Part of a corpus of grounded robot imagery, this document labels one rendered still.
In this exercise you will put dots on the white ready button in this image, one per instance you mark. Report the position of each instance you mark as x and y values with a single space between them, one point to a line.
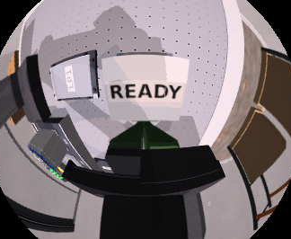
145 86

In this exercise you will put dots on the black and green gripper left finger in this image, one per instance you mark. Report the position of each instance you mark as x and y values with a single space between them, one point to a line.
133 137

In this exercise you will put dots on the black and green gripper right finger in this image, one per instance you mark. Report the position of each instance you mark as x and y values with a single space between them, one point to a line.
155 138

